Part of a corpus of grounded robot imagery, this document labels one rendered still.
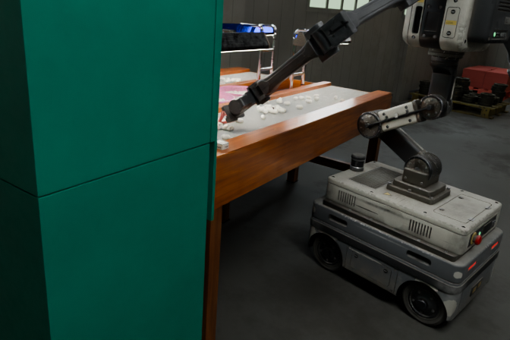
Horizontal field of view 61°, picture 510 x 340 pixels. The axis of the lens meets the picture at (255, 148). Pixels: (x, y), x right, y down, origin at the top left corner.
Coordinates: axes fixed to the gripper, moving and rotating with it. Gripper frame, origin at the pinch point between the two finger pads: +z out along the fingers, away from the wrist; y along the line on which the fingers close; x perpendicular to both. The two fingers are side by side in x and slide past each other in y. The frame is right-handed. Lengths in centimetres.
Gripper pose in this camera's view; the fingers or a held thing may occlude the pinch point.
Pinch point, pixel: (220, 121)
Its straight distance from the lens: 182.0
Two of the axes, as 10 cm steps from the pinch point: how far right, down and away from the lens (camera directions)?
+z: -6.7, 4.6, 5.8
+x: 4.9, 8.6, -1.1
